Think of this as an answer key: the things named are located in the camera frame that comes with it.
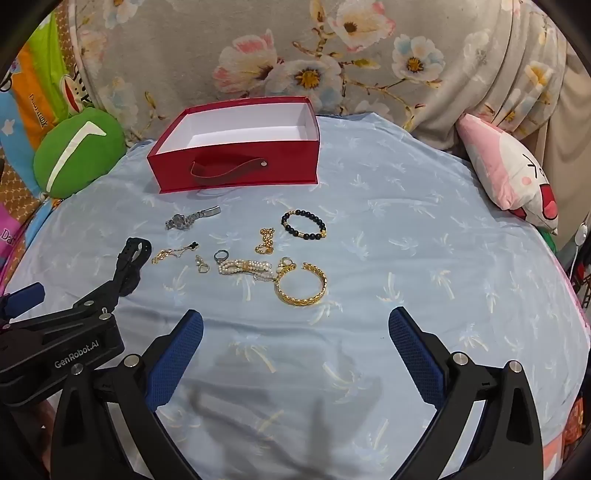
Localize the red cardboard box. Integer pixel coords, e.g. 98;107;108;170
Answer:
147;96;320;195

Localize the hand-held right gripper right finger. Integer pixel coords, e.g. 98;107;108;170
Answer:
388;307;546;480

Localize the green round cushion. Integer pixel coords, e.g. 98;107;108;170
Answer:
33;108;127;200

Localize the gold chain with black clover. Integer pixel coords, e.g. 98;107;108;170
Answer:
151;240;200;265

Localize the pink plush pillow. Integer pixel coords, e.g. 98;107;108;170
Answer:
455;113;559;236

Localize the silver wrist watch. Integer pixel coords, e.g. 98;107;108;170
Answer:
165;206;221;232

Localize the black bead bracelet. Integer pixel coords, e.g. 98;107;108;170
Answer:
281;209;328;241

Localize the light blue bed sheet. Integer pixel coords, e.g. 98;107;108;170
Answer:
0;111;591;480

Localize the gold chain with round disc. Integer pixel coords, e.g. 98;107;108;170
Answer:
255;227;276;256

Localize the colourful cartoon printed cloth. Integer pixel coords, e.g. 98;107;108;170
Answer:
0;14;70;301

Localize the orange patterned cloth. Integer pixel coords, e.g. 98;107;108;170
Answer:
542;397;586;480

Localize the white cable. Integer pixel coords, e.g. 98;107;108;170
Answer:
566;222;589;287

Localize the gold braided bangle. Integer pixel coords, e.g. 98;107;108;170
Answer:
275;262;328;305

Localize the beige cloth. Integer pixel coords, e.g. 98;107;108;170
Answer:
540;46;591;250

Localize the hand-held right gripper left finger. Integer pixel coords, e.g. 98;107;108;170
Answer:
48;309;205;480

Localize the grey floral blanket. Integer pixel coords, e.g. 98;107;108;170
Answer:
69;0;573;153

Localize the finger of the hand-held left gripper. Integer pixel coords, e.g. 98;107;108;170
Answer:
69;236;153;320
0;282;46;334

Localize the pearl bracelet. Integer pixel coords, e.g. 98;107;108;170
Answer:
218;258;276;283

